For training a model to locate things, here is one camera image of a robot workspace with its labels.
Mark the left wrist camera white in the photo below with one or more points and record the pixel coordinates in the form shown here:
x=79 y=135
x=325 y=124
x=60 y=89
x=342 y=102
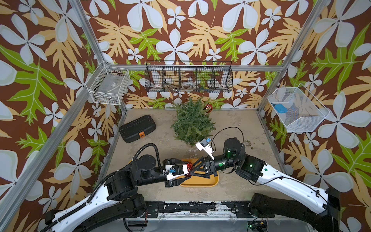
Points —
x=175 y=171

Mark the black wire basket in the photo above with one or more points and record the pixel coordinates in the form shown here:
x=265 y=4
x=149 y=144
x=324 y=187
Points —
x=208 y=76

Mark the white wire basket left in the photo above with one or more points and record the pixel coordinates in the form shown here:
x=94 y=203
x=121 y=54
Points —
x=107 y=84

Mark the black plastic tool case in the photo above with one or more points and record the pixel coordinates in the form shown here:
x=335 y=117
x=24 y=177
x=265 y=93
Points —
x=137 y=129

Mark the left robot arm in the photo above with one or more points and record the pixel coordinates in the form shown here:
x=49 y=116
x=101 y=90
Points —
x=117 y=194

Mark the small green christmas tree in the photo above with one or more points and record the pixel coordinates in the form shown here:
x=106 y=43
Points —
x=193 y=122

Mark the white tape roll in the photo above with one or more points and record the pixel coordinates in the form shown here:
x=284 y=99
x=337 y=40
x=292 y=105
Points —
x=188 y=85

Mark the blue object in basket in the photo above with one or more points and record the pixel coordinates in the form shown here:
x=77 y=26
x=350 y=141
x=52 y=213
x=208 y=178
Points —
x=280 y=109

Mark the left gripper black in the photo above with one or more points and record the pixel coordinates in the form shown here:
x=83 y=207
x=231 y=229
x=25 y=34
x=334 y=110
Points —
x=170 y=182

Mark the white mesh basket right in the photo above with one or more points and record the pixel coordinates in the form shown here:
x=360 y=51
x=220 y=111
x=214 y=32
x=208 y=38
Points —
x=305 y=111

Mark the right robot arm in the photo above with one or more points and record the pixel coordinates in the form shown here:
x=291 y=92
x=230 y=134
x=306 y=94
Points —
x=317 y=206

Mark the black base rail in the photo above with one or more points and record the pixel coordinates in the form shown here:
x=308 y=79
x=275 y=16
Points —
x=236 y=209

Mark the yellow plastic tray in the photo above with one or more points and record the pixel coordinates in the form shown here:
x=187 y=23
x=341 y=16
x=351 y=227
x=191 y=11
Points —
x=199 y=181

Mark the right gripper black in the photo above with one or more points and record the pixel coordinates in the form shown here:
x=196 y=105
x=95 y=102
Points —
x=209 y=166

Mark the red ornament ball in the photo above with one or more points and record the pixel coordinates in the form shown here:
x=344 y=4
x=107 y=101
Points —
x=189 y=166
x=208 y=108

